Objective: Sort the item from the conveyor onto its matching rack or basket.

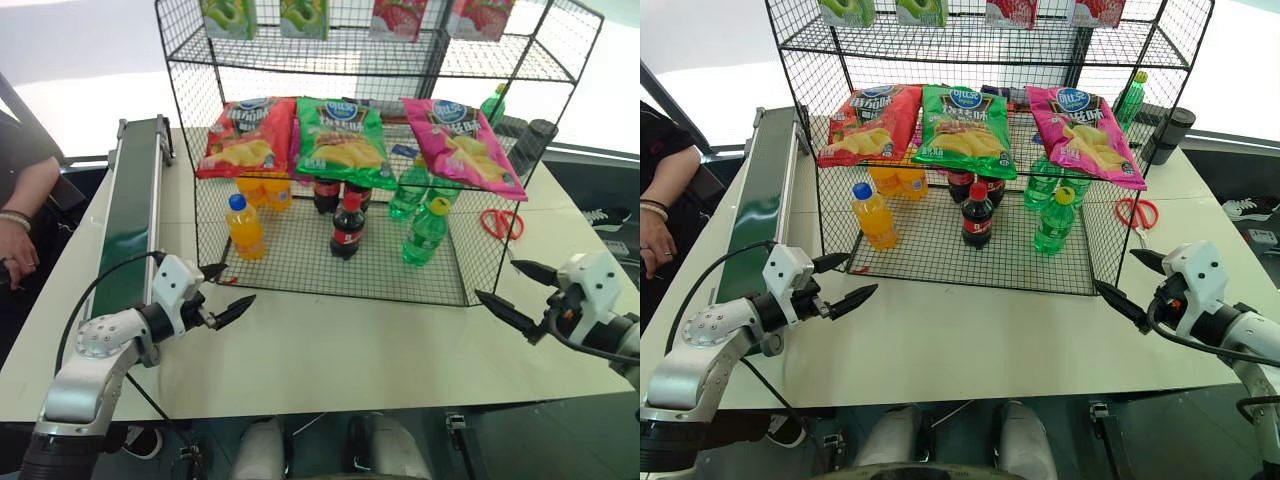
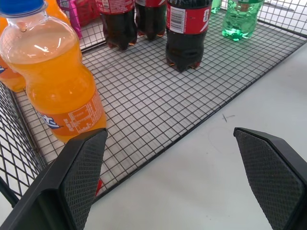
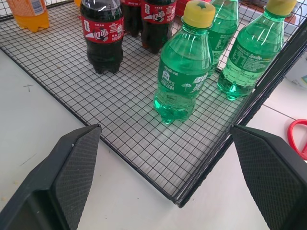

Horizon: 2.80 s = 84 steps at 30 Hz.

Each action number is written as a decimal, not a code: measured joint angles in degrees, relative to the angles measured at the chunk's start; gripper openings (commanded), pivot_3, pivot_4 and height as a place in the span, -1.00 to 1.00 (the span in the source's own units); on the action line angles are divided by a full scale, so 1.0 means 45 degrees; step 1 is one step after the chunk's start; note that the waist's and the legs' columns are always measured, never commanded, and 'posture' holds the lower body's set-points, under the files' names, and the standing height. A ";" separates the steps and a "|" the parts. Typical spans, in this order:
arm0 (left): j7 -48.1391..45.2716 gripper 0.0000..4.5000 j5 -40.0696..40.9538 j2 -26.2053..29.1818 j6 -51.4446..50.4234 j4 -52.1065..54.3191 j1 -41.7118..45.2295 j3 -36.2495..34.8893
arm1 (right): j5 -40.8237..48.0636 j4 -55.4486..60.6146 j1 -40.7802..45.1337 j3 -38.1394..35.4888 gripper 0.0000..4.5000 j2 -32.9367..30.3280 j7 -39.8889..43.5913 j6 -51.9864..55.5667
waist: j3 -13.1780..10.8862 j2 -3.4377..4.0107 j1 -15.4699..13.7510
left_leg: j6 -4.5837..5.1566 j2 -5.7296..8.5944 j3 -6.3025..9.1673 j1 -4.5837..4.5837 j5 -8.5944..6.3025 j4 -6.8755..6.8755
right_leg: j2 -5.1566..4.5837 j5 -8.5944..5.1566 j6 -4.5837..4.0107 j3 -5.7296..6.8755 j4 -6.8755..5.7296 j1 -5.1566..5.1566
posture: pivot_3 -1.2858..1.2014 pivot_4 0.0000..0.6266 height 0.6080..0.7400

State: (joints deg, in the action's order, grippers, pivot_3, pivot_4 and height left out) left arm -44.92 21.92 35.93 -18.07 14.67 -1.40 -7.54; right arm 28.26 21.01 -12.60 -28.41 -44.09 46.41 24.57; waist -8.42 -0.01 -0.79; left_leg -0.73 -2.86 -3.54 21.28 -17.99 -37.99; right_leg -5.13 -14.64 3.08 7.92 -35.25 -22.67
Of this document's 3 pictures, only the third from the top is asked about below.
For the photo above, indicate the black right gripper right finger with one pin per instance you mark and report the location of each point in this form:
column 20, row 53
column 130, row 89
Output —
column 268, row 172

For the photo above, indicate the green Sprite bottle yellow cap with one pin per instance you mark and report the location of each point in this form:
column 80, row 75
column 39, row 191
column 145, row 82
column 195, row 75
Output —
column 182, row 72
column 223, row 31
column 254, row 55

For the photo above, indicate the red snack package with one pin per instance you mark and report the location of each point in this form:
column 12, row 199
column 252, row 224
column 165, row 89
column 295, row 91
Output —
column 181, row 8

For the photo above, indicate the orange soda bottle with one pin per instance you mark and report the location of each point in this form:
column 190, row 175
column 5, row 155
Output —
column 30, row 12
column 77, row 2

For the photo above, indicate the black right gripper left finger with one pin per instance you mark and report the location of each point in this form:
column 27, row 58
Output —
column 60, row 177

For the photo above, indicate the cola bottle red label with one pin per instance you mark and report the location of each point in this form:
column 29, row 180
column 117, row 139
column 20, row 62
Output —
column 131, row 16
column 103, row 43
column 156, row 26

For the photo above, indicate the white round container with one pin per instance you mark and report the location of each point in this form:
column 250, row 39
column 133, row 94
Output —
column 296, row 74

